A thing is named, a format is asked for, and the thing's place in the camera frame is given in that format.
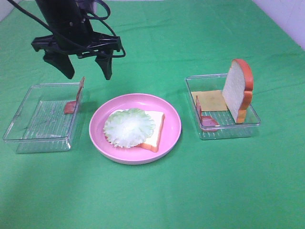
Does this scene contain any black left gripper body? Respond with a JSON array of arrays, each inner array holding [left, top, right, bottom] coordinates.
[[31, 33, 122, 59]]

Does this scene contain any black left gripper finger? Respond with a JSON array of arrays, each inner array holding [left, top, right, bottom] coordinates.
[[95, 53, 112, 80], [43, 52, 75, 79]]

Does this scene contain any bacon strip from tray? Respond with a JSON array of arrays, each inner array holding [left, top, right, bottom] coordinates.
[[64, 77, 85, 115], [195, 96, 219, 132]]

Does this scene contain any green lettuce leaf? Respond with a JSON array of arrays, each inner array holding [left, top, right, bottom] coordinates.
[[103, 108, 155, 148]]

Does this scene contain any bread slice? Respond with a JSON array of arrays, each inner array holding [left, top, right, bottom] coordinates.
[[136, 111, 165, 153], [222, 59, 254, 124]]

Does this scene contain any yellow cheese slice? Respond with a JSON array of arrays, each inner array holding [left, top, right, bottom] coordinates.
[[191, 90, 228, 112]]

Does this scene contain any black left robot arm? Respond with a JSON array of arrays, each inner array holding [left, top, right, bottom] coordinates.
[[31, 0, 124, 80]]

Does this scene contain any left clear plastic tray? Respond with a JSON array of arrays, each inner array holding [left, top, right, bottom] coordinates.
[[3, 83, 82, 154]]

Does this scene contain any clear plastic tray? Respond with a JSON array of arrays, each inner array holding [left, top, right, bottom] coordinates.
[[185, 73, 260, 140], [3, 83, 82, 154]]

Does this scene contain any pink round plate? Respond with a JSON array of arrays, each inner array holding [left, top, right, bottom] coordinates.
[[89, 94, 182, 165]]

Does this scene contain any right clear plastic tray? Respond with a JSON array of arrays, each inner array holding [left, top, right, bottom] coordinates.
[[185, 73, 260, 140]]

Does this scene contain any green tablecloth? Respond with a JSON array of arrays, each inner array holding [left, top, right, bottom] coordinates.
[[0, 0, 305, 229]]

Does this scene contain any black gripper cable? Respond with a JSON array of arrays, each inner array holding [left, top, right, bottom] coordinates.
[[7, 0, 126, 59]]

